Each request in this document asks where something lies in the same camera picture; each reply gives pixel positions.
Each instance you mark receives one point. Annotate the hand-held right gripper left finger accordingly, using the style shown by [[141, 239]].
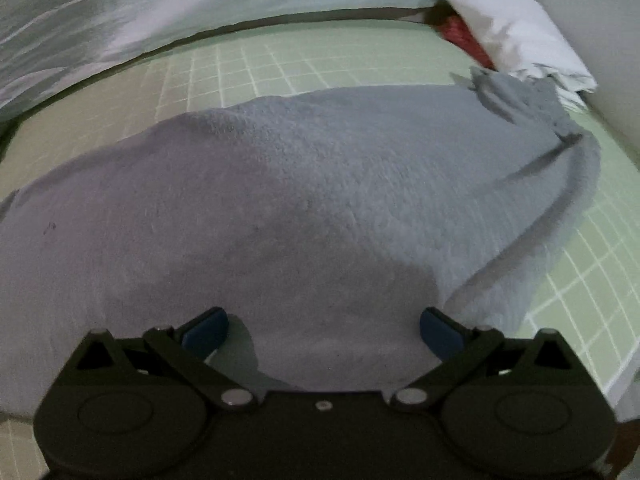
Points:
[[206, 332]]

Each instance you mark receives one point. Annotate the grey fleece garment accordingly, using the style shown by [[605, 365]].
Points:
[[280, 200]]

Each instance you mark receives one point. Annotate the white folded cloth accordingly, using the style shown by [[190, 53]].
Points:
[[520, 30]]

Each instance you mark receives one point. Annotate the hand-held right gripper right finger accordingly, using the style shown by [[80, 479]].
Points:
[[440, 336]]

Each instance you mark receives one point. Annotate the green grid mat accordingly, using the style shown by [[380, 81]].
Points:
[[310, 67]]

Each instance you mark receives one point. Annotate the red cloth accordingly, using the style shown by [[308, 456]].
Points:
[[462, 37]]

